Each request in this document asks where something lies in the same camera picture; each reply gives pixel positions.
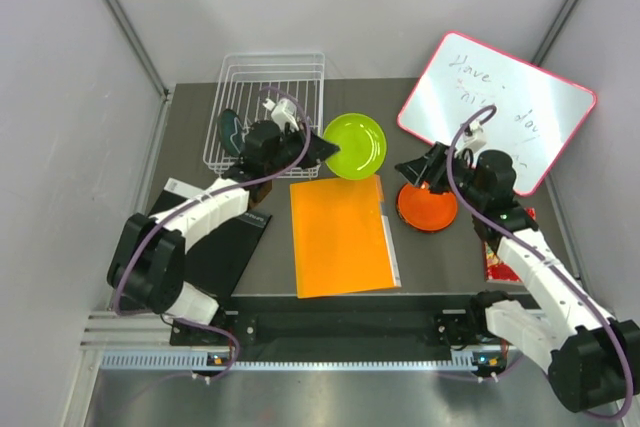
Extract orange plate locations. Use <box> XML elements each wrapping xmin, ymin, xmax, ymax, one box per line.
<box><xmin>396</xmin><ymin>184</ymin><xmax>458</xmax><ymax>233</ymax></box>

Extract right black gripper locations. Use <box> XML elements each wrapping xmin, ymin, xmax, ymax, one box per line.
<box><xmin>394</xmin><ymin>142</ymin><xmax>486</xmax><ymax>210</ymax></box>

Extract dark teal ceramic plate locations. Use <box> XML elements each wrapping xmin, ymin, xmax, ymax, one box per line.
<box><xmin>217</xmin><ymin>109</ymin><xmax>245</xmax><ymax>157</ymax></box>

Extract orange folder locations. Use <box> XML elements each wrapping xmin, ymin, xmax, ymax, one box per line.
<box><xmin>290</xmin><ymin>175</ymin><xmax>401</xmax><ymax>299</ymax></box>

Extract black notebook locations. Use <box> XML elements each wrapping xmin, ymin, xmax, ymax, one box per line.
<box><xmin>131</xmin><ymin>210</ymin><xmax>271</xmax><ymax>299</ymax></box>

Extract white wire dish rack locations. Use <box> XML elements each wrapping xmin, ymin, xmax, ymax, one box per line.
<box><xmin>202</xmin><ymin>52</ymin><xmax>325</xmax><ymax>174</ymax></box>

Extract pink framed whiteboard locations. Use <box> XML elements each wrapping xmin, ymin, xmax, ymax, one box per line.
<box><xmin>397</xmin><ymin>32</ymin><xmax>597</xmax><ymax>196</ymax></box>

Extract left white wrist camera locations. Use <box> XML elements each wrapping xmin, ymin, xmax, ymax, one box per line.
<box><xmin>263</xmin><ymin>98</ymin><xmax>298</xmax><ymax>131</ymax></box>

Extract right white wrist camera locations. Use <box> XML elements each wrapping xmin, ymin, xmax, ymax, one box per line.
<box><xmin>461</xmin><ymin>120</ymin><xmax>486</xmax><ymax>152</ymax></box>

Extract red patterned book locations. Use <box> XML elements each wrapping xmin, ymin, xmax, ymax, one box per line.
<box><xmin>483</xmin><ymin>207</ymin><xmax>537</xmax><ymax>286</ymax></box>

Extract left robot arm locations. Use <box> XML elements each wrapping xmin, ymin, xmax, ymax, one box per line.
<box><xmin>107</xmin><ymin>110</ymin><xmax>340</xmax><ymax>344</ymax></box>

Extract grey slotted cable duct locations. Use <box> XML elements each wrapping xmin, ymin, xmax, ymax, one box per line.
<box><xmin>100</xmin><ymin>350</ymin><xmax>506</xmax><ymax>372</ymax></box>

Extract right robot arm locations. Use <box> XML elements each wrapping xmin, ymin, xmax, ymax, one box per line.
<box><xmin>395</xmin><ymin>143</ymin><xmax>639</xmax><ymax>416</ymax></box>

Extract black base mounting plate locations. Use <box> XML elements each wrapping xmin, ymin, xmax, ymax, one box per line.
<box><xmin>168</xmin><ymin>295</ymin><xmax>506</xmax><ymax>348</ymax></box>

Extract lime green plate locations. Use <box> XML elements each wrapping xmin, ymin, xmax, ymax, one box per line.
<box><xmin>323</xmin><ymin>113</ymin><xmax>387</xmax><ymax>180</ymax></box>

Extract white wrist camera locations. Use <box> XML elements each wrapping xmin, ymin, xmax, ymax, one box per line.
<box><xmin>263</xmin><ymin>98</ymin><xmax>298</xmax><ymax>131</ymax></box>
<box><xmin>461</xmin><ymin>120</ymin><xmax>486</xmax><ymax>152</ymax></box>

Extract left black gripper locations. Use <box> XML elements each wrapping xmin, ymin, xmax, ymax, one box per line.
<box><xmin>266</xmin><ymin>121</ymin><xmax>339</xmax><ymax>177</ymax></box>

